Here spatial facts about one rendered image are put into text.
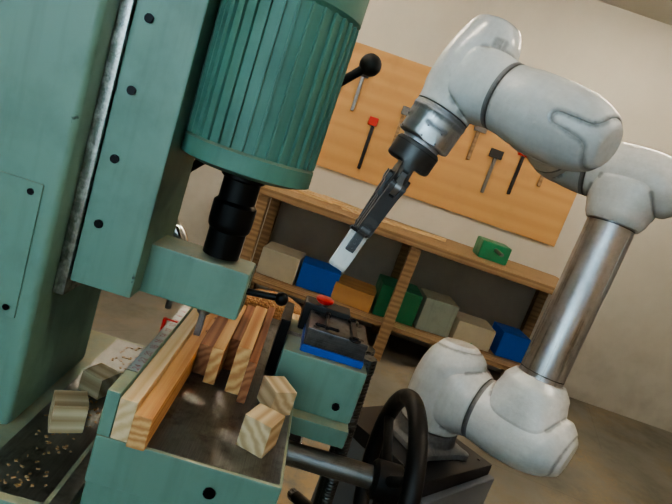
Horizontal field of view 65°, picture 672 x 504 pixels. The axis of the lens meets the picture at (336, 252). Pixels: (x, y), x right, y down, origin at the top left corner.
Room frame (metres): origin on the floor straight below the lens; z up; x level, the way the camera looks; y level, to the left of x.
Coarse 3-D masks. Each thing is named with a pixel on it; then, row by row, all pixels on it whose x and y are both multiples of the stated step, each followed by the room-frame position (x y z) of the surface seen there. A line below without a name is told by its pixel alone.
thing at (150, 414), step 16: (192, 336) 0.73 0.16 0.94; (192, 352) 0.68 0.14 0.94; (176, 368) 0.62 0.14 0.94; (192, 368) 0.70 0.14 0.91; (160, 384) 0.57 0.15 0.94; (176, 384) 0.60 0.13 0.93; (144, 400) 0.53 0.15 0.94; (160, 400) 0.54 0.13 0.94; (144, 416) 0.50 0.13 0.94; (160, 416) 0.55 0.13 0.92; (144, 432) 0.50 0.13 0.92; (144, 448) 0.50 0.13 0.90
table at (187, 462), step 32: (192, 384) 0.67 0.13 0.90; (224, 384) 0.70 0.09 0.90; (256, 384) 0.73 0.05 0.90; (192, 416) 0.60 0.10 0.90; (224, 416) 0.62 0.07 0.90; (288, 416) 0.67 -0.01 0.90; (320, 416) 0.76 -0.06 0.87; (96, 448) 0.51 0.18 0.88; (128, 448) 0.51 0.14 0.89; (160, 448) 0.52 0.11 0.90; (192, 448) 0.54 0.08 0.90; (224, 448) 0.56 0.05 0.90; (96, 480) 0.51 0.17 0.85; (128, 480) 0.51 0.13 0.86; (160, 480) 0.51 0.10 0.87; (192, 480) 0.51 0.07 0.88; (224, 480) 0.52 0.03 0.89; (256, 480) 0.52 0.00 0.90
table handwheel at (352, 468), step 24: (384, 408) 0.85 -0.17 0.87; (408, 408) 0.73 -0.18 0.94; (384, 432) 0.82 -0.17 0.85; (408, 432) 0.69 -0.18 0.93; (288, 456) 0.71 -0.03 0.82; (312, 456) 0.72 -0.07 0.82; (336, 456) 0.74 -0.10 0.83; (384, 456) 0.78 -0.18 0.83; (408, 456) 0.65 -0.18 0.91; (360, 480) 0.72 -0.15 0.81; (384, 480) 0.72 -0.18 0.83; (408, 480) 0.63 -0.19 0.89
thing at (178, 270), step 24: (168, 240) 0.72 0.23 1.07; (168, 264) 0.68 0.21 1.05; (192, 264) 0.68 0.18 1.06; (216, 264) 0.68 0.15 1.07; (240, 264) 0.72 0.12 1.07; (144, 288) 0.68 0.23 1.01; (168, 288) 0.68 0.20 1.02; (192, 288) 0.68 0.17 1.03; (216, 288) 0.68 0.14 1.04; (240, 288) 0.69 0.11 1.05; (216, 312) 0.68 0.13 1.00
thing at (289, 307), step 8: (288, 304) 0.85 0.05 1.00; (288, 312) 0.81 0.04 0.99; (280, 320) 0.85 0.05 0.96; (288, 320) 0.77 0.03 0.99; (280, 328) 0.77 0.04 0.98; (288, 328) 0.77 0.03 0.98; (280, 336) 0.77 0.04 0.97; (272, 344) 0.85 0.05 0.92; (280, 344) 0.77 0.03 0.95; (272, 352) 0.77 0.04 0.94; (280, 352) 0.77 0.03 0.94; (272, 360) 0.77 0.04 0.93; (272, 368) 0.77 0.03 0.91
